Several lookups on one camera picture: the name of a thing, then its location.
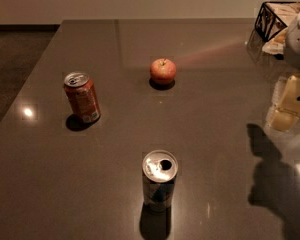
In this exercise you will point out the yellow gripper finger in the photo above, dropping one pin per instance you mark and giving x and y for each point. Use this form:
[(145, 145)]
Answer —
[(280, 120), (290, 99)]

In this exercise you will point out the silver blue redbull can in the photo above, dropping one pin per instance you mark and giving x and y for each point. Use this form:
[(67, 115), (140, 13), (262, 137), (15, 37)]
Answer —
[(159, 173)]

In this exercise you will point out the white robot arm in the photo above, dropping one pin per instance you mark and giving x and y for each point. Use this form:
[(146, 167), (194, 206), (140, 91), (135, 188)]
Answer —
[(291, 52)]

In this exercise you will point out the red coke can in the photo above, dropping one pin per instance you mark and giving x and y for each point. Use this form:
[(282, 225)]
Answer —
[(80, 91)]

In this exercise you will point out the red apple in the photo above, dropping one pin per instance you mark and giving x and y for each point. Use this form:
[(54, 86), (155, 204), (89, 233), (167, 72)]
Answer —
[(163, 71)]

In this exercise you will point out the black wire basket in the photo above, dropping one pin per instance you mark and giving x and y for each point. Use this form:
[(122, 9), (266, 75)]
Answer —
[(272, 22)]

